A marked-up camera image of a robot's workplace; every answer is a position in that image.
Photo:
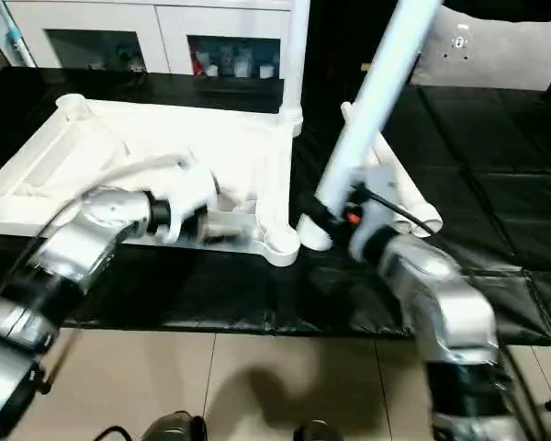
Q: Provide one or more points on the white plastic table top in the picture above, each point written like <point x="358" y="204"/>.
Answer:
<point x="119" y="133"/>

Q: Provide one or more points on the white glass-door cabinet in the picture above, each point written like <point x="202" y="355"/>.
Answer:
<point x="165" y="27"/>

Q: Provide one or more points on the black work mat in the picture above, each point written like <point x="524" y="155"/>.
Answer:
<point x="486" y="184"/>

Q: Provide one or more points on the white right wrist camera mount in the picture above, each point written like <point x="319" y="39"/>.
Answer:
<point x="381" y="184"/>

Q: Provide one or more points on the dark left robot foot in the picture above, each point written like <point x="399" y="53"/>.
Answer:
<point x="174" y="427"/>

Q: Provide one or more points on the grey cushion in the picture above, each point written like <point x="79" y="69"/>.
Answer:
<point x="500" y="59"/>

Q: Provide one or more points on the white plastic table leg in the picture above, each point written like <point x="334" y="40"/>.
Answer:
<point x="381" y="92"/>
<point x="422" y="204"/>
<point x="296" y="55"/>
<point x="406" y="225"/>

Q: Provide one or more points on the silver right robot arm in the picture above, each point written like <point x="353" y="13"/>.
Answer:
<point x="441" y="298"/>

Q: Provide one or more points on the black box with gold label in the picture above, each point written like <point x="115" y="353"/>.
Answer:
<point x="335" y="37"/>

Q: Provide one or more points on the dark robot foot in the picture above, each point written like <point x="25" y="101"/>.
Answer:
<point x="174" y="427"/>
<point x="314" y="431"/>

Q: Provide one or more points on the dark right robot foot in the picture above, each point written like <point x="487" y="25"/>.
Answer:
<point x="314" y="431"/>

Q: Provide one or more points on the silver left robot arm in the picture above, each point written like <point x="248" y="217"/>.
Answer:
<point x="87" y="229"/>

